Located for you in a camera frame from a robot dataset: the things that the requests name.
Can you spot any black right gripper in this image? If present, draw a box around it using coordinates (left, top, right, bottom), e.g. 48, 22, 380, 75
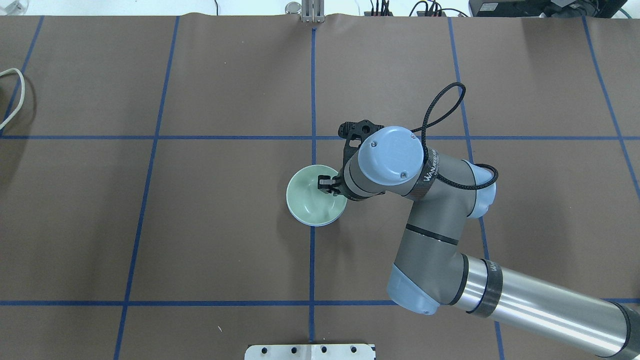
318, 120, 385, 199

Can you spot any green bowl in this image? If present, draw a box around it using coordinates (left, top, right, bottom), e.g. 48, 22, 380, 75
285, 164, 348, 215

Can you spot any blue bowl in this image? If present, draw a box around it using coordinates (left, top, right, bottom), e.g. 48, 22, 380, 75
292, 212, 343, 227

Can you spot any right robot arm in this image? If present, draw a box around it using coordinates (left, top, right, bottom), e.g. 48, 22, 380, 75
314, 139, 639, 360

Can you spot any aluminium frame post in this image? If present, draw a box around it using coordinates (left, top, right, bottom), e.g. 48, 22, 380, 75
300, 0, 325, 23

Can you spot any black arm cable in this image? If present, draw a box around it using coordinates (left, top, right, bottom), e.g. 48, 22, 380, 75
411, 82, 500, 192

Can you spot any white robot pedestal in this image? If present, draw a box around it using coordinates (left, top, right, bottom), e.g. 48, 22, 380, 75
244, 343, 377, 360

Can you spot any white cable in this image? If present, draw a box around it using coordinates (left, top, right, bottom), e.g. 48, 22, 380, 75
0, 68, 26, 129

